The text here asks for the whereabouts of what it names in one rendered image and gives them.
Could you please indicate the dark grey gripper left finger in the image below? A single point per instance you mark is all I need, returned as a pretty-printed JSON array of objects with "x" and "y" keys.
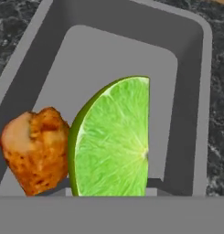
[{"x": 67, "y": 190}]

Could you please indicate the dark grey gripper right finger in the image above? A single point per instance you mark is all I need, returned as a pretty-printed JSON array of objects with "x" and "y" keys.
[{"x": 153, "y": 186}]

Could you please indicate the green citrus wedge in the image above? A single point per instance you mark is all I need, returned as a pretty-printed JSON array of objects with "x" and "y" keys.
[{"x": 113, "y": 143}]

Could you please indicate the browned chicken drumstick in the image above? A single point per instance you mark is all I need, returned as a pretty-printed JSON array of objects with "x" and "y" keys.
[{"x": 37, "y": 152}]

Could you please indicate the grey tupperware container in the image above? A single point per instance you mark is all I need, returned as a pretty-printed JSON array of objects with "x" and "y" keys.
[{"x": 116, "y": 51}]

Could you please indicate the tan wooden board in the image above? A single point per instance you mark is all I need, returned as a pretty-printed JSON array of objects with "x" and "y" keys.
[{"x": 222, "y": 1}]

